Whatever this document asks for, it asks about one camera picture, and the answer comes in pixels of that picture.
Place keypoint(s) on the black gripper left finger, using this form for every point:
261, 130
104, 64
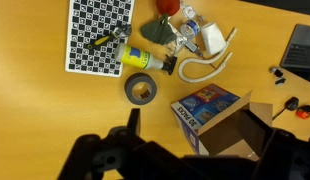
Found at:
95, 156

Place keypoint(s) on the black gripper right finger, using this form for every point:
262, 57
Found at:
291, 156

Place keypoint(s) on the white bottle with yellow label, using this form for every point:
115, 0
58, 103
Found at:
135, 56

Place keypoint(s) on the open cardboard box blue print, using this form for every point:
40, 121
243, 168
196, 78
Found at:
208, 103

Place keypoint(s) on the clear plastic water bottle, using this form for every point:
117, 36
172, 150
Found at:
190, 28

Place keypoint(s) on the orange tape measure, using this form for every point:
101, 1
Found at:
305, 112

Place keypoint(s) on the black tape roll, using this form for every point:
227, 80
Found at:
130, 90

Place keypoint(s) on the small black clip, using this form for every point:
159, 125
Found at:
280, 81
277, 71

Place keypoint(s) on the dark grey laptop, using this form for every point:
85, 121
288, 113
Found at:
300, 50

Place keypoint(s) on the black white checkerboard calibration board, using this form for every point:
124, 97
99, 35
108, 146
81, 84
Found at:
91, 20

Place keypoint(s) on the dark green cloth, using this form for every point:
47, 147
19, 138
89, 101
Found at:
158, 31

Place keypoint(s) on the crumpled clear plastic wrapper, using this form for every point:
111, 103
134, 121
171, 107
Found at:
180, 41

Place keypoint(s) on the red round object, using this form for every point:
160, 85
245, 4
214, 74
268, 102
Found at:
167, 6

